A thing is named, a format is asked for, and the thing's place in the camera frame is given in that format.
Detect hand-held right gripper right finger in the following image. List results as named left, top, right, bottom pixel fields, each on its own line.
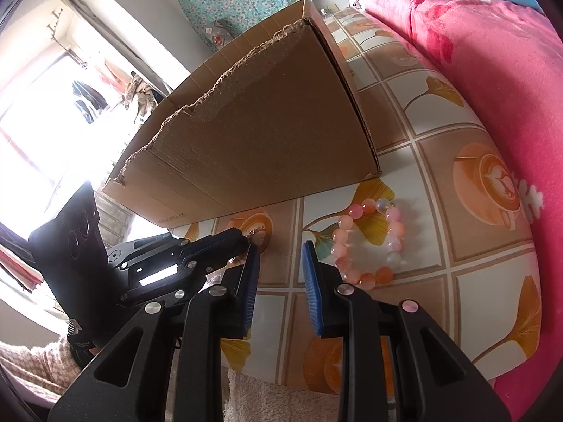
left=301, top=241, right=513, bottom=422

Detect brown cardboard box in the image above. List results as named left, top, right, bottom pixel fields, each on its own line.
left=102, top=0, right=382, bottom=229

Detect patterned grey cushion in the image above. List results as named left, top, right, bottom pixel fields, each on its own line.
left=204, top=18, right=234, bottom=48

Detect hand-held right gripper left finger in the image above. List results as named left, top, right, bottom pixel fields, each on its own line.
left=48, top=243, right=261, bottom=422

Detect pink floral blanket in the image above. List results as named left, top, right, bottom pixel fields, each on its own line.
left=348, top=0, right=563, bottom=422

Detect hanging clothes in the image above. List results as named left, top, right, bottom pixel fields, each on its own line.
left=72, top=66, right=159, bottom=124

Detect person's left forearm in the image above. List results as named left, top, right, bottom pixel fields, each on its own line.
left=0, top=336, right=95, bottom=409

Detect pink bead bracelet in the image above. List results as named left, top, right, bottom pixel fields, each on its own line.
left=331, top=199, right=405, bottom=287

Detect white fuzzy cloth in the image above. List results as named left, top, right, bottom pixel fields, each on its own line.
left=226, top=369, right=341, bottom=422

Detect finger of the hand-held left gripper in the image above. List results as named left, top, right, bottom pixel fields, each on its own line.
left=121, top=255, right=238, bottom=306
left=108, top=228, right=249, bottom=269

